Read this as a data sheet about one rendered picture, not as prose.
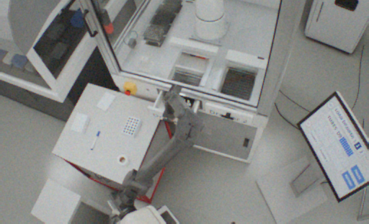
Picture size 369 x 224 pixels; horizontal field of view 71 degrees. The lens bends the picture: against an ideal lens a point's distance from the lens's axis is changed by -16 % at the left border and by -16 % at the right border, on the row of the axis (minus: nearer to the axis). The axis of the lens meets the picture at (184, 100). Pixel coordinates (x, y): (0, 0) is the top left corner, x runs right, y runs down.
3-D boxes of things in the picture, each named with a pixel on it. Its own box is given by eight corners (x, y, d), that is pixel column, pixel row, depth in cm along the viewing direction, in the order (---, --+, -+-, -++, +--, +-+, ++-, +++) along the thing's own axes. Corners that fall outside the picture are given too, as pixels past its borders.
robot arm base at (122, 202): (107, 194, 127) (122, 215, 121) (115, 184, 124) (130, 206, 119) (120, 191, 134) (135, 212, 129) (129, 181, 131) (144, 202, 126)
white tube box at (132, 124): (134, 138, 188) (132, 136, 185) (122, 135, 190) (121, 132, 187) (141, 122, 194) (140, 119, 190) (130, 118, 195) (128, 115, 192)
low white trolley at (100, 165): (153, 207, 239) (130, 187, 172) (90, 181, 253) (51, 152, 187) (177, 147, 264) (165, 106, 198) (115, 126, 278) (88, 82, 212)
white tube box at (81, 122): (83, 135, 192) (81, 132, 187) (73, 132, 194) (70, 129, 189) (90, 119, 198) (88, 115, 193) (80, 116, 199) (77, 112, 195)
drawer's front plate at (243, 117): (251, 125, 180) (253, 117, 170) (205, 112, 186) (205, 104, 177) (251, 123, 180) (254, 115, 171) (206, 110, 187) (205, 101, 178)
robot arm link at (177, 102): (174, 120, 110) (198, 135, 112) (183, 107, 109) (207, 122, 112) (161, 97, 151) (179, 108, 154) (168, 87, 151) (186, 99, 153)
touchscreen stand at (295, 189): (277, 227, 221) (319, 207, 132) (256, 181, 242) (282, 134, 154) (326, 200, 226) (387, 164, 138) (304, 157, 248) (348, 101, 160)
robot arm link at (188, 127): (180, 126, 101) (204, 140, 104) (184, 103, 112) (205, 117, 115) (119, 189, 123) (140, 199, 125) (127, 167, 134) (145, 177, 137)
